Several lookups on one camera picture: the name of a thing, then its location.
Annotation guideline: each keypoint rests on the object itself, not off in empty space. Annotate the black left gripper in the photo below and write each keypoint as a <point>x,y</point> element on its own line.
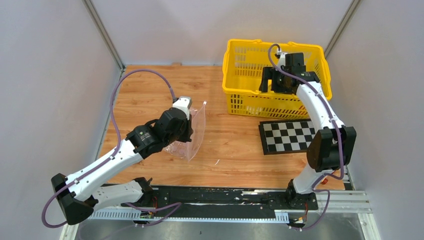
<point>189,131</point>

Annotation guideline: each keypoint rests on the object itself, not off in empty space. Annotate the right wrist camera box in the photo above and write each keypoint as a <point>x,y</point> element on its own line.
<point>281,58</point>

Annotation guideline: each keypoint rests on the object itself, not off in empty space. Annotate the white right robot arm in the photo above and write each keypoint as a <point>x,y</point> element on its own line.
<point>332,146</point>

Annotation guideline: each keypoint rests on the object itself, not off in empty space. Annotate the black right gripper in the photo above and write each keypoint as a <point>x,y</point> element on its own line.
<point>267,74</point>

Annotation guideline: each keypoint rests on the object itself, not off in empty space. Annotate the clear zip top bag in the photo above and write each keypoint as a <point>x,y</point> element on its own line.
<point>188,150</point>

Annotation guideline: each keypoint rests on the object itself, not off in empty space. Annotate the yellow plastic basket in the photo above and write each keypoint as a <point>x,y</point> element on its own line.
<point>243,64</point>

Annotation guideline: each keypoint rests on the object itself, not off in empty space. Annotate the black white checkerboard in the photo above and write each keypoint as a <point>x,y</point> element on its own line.
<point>286,136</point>

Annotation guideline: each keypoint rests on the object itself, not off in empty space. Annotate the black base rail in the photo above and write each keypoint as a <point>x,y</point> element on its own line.
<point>234,205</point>

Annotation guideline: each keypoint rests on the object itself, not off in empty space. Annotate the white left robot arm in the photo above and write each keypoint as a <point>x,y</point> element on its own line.
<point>82,193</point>

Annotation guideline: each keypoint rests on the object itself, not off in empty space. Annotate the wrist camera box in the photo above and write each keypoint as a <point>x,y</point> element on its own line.
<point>183,103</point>
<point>281,58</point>

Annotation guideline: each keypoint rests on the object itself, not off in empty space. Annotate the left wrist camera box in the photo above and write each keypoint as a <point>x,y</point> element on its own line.
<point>183,103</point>

